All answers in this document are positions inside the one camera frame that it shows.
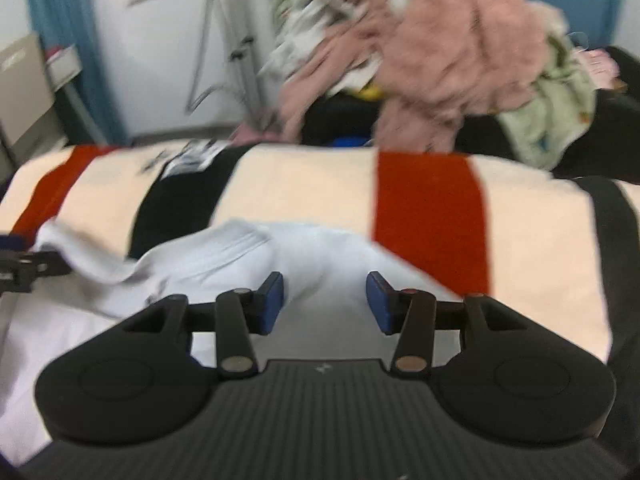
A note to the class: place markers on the white patterned garment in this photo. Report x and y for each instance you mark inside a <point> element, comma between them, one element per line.
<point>310,5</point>

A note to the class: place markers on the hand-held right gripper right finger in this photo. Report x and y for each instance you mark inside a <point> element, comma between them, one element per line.
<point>379,305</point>

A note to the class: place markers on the light green garment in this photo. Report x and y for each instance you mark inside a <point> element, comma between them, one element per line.
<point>555,110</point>

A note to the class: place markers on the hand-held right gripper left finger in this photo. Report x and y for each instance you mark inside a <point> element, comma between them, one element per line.
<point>270,305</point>

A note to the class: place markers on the white printed cloth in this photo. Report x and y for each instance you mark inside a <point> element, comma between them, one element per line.
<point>192,160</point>

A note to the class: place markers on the white pants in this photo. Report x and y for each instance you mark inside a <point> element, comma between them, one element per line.
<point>320,255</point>

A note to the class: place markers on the light pink cloth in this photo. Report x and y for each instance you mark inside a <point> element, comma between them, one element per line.
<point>605,67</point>

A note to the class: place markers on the striped cream red black blanket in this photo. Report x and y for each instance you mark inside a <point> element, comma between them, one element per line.
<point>300,185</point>

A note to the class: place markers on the dusty pink cloth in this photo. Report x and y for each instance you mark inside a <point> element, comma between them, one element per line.
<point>305,95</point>

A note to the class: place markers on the silver tripod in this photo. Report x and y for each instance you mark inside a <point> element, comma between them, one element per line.
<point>240,45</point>

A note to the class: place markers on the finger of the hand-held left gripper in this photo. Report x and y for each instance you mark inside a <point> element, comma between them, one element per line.
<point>30,267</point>

